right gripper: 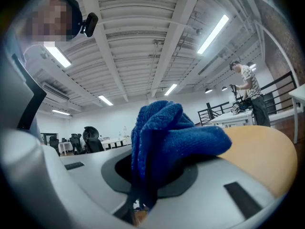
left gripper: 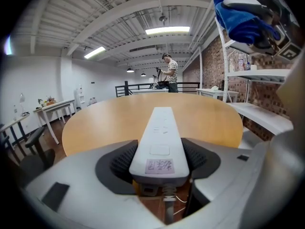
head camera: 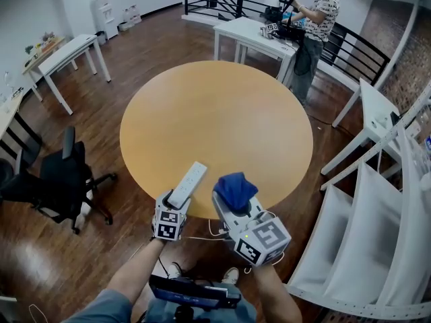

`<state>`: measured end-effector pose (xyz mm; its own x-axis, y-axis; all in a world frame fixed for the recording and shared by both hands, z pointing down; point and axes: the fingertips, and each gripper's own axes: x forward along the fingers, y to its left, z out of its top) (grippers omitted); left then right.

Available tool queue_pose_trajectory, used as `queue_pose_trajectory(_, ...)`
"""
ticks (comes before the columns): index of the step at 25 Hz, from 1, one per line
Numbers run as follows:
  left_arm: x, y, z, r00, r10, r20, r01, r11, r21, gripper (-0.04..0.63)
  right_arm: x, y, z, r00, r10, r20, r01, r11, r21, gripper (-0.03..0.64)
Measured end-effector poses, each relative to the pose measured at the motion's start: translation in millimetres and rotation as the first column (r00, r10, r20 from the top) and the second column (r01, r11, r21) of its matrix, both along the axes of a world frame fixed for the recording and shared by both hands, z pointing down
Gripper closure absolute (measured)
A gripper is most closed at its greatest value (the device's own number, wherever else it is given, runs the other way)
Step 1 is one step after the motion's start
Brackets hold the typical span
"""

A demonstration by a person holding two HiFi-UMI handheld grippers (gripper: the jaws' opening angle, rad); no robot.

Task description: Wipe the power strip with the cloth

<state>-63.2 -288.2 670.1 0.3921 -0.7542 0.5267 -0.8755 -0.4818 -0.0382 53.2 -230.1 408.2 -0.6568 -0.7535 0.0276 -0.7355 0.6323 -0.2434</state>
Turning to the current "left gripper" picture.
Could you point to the potted plants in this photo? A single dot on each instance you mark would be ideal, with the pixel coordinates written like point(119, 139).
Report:
point(47, 101)

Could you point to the white rectangular table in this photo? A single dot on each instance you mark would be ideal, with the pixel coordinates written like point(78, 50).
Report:
point(57, 105)
point(147, 91)

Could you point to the black office chair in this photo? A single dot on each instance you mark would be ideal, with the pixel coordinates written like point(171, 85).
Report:
point(35, 161)

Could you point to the white roll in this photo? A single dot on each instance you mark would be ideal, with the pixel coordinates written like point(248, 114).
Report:
point(253, 67)

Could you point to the round wooden table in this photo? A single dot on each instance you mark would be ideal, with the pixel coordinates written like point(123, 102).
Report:
point(107, 118)

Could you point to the small white table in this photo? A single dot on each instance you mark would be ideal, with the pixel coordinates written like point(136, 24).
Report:
point(214, 92)

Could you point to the clear bottle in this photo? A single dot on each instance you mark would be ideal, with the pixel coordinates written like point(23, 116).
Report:
point(231, 65)

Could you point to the beige desk with black legs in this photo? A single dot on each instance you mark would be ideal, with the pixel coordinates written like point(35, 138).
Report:
point(12, 125)

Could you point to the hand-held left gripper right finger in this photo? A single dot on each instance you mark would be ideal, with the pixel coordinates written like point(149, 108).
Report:
point(221, 170)

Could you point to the blue cloth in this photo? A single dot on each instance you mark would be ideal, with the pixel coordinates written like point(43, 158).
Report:
point(238, 25)

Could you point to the white crumpled object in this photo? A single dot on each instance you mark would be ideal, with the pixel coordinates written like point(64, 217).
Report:
point(214, 88)

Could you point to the white water dispenser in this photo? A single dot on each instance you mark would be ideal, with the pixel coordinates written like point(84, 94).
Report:
point(80, 96)

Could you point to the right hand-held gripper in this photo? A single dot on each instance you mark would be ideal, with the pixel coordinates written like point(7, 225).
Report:
point(289, 44)

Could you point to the long ceiling light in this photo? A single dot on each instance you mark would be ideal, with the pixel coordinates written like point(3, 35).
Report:
point(166, 30)
point(95, 52)

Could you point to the black equipment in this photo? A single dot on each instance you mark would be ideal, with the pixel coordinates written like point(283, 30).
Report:
point(160, 82)

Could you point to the bottle with blue label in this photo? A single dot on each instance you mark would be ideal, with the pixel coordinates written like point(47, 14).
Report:
point(241, 63)

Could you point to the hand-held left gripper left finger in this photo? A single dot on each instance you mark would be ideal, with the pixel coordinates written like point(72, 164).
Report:
point(78, 175)

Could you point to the white metal shelving rack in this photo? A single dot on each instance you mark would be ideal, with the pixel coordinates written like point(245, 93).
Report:
point(259, 74)

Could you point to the black metal railing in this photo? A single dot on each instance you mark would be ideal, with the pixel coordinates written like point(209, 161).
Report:
point(124, 89)

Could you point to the silver desk lamp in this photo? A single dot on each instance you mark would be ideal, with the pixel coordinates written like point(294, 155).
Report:
point(22, 99)

